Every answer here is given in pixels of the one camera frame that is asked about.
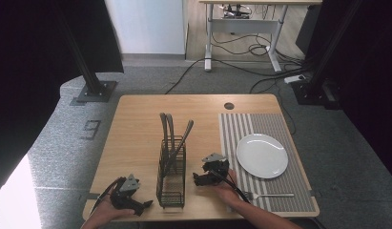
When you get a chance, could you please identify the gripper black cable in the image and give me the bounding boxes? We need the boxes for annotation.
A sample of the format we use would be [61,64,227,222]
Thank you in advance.
[89,177,124,218]
[208,169,253,205]

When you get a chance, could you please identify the black wire cutlery basket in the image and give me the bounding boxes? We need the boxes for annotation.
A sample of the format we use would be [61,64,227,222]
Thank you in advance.
[155,135,188,210]

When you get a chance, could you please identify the silver fork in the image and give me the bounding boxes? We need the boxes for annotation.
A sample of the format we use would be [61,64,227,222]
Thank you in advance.
[242,190,296,201]

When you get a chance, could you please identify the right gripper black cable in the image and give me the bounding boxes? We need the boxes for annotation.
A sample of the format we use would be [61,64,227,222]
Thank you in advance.
[208,169,253,205]

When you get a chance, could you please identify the white-legged wooden desk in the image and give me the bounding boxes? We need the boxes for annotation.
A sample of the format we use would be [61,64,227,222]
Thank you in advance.
[197,0,323,73]

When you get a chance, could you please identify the tangled black floor cables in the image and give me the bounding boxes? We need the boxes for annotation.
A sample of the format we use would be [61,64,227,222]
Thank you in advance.
[211,31,314,78]

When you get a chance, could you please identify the person's right hand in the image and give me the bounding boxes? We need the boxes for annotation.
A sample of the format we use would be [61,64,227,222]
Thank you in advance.
[212,169,246,208]

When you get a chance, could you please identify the black metal stand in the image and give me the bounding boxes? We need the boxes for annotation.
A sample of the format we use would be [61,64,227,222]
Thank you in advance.
[291,0,364,111]
[55,0,118,105]

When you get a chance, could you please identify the grey striped placemat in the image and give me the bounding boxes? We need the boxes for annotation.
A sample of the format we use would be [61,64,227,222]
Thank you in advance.
[217,112,318,214]

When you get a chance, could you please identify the black curtain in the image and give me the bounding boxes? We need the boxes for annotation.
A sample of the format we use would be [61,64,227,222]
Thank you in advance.
[0,0,125,201]
[295,0,392,184]

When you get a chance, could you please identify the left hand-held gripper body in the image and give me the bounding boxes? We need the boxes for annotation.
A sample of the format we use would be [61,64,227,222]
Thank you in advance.
[109,173,141,210]

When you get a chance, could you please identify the grey-handled utensil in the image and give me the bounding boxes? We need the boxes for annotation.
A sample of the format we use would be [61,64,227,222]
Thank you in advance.
[163,118,196,178]
[158,112,170,177]
[165,113,176,160]

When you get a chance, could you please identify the device under desk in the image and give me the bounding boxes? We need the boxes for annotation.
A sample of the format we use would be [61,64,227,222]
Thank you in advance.
[219,3,253,21]

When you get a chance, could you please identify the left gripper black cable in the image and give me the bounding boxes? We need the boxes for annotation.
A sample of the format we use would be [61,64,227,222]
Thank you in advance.
[89,177,124,218]

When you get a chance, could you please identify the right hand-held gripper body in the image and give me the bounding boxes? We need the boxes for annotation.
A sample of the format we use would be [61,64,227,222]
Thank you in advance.
[201,152,231,186]

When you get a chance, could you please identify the white round plate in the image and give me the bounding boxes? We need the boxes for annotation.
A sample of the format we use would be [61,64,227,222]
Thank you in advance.
[236,133,290,180]

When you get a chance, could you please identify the long black floor cable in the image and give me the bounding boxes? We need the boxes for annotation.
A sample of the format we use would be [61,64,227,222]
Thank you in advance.
[164,57,207,95]

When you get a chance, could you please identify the person's left hand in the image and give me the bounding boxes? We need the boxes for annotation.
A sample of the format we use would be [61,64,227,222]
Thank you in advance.
[88,194,136,225]

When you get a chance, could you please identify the white wall panel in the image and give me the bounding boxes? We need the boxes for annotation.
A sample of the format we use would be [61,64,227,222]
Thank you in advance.
[104,0,187,55]

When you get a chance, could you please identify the white power strip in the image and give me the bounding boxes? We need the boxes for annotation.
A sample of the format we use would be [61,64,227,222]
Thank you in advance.
[283,73,308,85]

